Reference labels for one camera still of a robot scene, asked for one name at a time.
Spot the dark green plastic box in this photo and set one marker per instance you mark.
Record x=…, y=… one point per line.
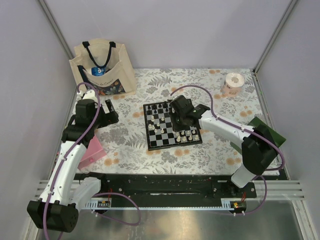
x=278, y=139

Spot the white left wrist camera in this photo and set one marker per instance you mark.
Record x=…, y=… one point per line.
x=89, y=94

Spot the pink wrapped toilet paper roll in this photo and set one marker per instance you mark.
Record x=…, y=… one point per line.
x=232, y=84

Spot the cream canvas tote bag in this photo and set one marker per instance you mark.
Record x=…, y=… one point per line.
x=119, y=77

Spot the black magnetic chess board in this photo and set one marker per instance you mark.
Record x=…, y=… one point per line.
x=166, y=137

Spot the floral patterned table mat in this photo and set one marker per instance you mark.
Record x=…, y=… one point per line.
x=125, y=142

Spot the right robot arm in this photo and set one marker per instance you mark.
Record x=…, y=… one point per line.
x=257, y=146

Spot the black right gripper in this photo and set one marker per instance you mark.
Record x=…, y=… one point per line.
x=176, y=127

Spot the white slotted cable duct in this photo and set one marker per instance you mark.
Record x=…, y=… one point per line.
x=98, y=204

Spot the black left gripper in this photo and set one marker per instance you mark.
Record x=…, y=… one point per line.
x=109, y=118

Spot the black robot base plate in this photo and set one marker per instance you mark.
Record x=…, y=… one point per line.
x=172, y=191

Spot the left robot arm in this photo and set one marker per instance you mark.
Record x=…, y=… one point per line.
x=58, y=207

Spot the pink plastic box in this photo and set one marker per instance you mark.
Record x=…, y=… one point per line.
x=93, y=153

